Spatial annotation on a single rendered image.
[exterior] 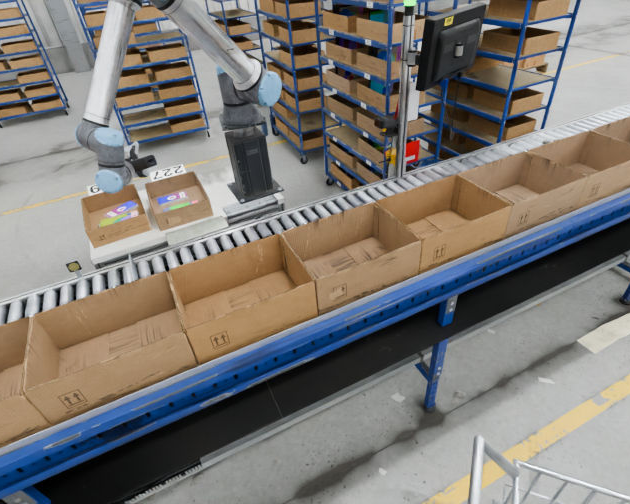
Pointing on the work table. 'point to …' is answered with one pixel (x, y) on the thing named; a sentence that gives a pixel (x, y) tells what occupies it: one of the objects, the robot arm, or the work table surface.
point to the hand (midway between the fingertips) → (144, 158)
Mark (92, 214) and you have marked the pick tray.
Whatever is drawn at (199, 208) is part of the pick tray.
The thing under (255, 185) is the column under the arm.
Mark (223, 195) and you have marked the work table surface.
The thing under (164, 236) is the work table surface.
